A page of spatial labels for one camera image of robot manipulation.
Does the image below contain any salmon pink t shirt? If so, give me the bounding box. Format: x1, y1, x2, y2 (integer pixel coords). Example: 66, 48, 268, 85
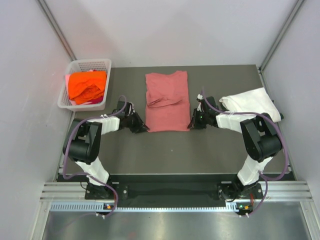
145, 70, 191, 133

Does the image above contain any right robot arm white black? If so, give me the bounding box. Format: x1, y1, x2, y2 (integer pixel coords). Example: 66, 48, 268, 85
188, 94, 286, 198

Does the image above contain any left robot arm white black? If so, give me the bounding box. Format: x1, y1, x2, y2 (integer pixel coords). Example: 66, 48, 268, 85
62, 100, 149, 200

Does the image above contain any magenta shirt in basket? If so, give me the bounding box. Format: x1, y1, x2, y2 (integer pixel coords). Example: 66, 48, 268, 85
85, 96, 104, 105

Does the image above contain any orange t shirt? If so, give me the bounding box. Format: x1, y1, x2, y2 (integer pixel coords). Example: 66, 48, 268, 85
67, 70, 107, 105

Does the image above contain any folded white t shirt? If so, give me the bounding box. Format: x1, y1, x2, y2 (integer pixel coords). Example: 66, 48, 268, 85
219, 87, 281, 123

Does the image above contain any light pink shirt in basket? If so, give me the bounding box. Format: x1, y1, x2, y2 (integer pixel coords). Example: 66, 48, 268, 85
64, 74, 71, 88

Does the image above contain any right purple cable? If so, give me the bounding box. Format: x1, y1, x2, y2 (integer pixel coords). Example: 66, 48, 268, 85
201, 86, 289, 217

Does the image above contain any purple cable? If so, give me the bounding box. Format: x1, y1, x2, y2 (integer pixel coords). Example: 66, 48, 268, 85
62, 94, 127, 217
201, 86, 289, 217

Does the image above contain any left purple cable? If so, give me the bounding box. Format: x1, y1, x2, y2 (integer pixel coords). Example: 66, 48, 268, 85
62, 94, 127, 217

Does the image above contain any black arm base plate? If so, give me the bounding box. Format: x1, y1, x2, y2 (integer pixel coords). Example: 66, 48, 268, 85
84, 182, 263, 205

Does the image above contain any grey slotted cable duct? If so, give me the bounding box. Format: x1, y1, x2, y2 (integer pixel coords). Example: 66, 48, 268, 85
50, 202, 253, 213

